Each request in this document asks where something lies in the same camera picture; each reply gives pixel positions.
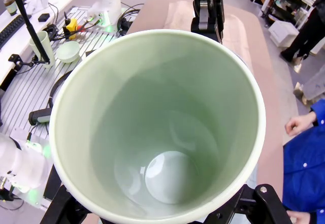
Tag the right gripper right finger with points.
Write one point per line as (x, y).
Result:
(264, 208)

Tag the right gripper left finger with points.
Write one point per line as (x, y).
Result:
(63, 208)

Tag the beige cloth mat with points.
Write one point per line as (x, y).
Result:
(180, 18)

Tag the pale green cup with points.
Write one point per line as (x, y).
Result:
(47, 43)
(157, 107)

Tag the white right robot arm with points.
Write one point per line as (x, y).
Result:
(23, 163)

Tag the person's right forearm blue sleeve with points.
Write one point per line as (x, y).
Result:
(320, 114)

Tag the person's left forearm blue sleeve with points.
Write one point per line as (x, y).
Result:
(320, 216)

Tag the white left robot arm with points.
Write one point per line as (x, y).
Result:
(106, 0)

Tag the person's left hand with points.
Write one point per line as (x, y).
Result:
(302, 219)

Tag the person's right hand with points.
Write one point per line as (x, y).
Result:
(299, 125)

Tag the person in blue shirt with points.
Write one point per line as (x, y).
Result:
(304, 170)

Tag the white storage box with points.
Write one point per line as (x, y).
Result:
(283, 32)

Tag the black grey handheld device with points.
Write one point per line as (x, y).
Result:
(40, 116)

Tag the person in dark camo jacket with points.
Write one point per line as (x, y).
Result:
(304, 38)

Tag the aluminium slotted mounting plate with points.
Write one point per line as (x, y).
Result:
(28, 92)

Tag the yellow emergency stop button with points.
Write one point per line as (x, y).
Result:
(71, 26)

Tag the pale green bowl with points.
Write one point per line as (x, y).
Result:
(68, 51)

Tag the black power adapter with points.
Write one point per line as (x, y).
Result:
(51, 32)

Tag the black pole clamp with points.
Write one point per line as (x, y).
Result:
(15, 59)

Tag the small black box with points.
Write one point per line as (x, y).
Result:
(43, 17)

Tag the black keyboard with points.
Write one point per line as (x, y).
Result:
(11, 29)

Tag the iced coffee cup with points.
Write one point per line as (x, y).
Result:
(9, 4)

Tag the black camera pole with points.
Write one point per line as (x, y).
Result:
(25, 18)

